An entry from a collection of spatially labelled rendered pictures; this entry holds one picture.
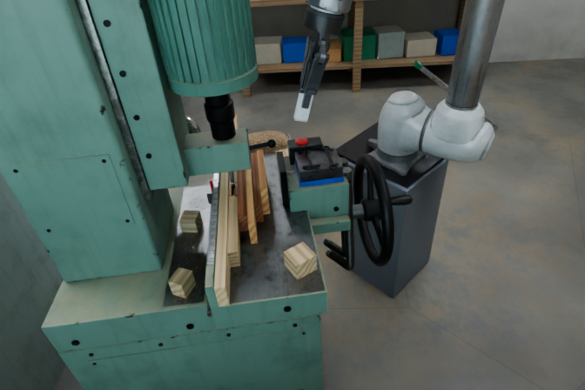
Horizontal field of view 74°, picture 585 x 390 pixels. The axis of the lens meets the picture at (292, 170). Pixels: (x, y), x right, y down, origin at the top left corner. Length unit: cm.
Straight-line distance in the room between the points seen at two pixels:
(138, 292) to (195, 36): 56
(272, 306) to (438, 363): 110
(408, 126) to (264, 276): 86
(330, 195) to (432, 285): 117
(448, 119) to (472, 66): 18
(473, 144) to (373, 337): 87
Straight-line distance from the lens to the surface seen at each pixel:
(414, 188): 151
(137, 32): 73
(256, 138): 112
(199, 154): 85
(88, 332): 98
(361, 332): 177
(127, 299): 95
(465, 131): 139
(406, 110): 143
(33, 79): 76
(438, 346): 179
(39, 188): 87
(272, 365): 107
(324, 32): 79
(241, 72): 73
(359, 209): 102
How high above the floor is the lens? 148
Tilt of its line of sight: 34 degrees down
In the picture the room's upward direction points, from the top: 4 degrees counter-clockwise
